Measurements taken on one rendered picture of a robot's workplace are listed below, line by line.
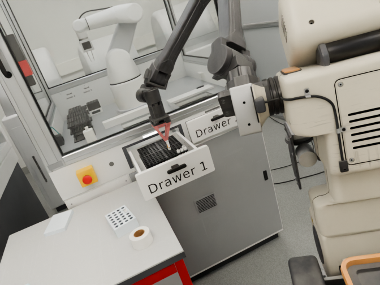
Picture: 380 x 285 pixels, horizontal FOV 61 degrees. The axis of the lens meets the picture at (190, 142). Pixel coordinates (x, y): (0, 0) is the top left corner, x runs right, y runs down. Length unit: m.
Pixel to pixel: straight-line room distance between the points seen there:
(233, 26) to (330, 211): 0.52
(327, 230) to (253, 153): 0.92
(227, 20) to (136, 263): 0.75
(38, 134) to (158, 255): 0.72
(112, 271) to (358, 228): 0.70
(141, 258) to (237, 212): 0.87
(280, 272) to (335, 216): 1.11
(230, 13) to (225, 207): 1.12
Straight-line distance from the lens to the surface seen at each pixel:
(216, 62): 0.81
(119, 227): 1.18
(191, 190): 1.64
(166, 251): 1.04
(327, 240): 0.89
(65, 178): 1.50
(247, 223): 1.89
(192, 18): 1.13
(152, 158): 1.31
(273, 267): 1.95
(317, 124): 0.67
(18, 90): 1.41
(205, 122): 1.52
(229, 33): 0.87
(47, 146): 1.45
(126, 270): 1.05
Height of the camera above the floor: 1.41
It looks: 23 degrees down
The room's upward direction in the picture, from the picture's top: 18 degrees counter-clockwise
